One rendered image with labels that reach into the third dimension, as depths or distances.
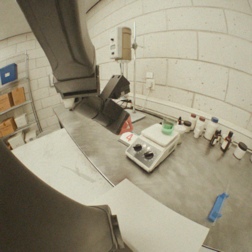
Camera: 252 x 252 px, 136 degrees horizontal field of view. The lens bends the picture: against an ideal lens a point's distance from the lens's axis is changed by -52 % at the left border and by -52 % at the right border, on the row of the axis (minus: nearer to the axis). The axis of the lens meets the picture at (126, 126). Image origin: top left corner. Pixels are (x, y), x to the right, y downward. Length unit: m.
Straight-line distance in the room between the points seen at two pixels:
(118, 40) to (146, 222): 0.75
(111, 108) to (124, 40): 0.50
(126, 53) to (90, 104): 0.48
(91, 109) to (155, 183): 0.29
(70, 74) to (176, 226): 0.38
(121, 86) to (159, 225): 0.36
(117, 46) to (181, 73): 0.46
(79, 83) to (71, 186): 0.32
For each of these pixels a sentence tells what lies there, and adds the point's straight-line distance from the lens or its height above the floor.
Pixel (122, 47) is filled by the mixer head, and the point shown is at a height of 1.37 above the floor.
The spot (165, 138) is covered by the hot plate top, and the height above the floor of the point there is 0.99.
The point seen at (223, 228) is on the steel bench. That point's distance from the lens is 0.42.
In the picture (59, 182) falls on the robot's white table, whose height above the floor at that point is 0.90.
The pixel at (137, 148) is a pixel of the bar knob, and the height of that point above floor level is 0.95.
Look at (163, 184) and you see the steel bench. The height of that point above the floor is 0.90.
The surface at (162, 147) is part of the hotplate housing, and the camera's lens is 0.39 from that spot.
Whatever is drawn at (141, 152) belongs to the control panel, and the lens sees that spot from 0.39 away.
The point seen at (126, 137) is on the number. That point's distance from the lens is 0.51.
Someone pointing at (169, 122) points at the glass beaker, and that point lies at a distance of 0.40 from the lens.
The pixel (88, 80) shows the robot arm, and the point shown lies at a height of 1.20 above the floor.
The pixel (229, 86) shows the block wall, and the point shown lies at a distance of 0.78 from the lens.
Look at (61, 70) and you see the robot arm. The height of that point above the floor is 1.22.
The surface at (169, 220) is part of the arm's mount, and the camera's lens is 0.32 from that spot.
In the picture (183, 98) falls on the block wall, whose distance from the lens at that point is 0.81.
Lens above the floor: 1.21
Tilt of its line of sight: 28 degrees down
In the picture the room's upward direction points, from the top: straight up
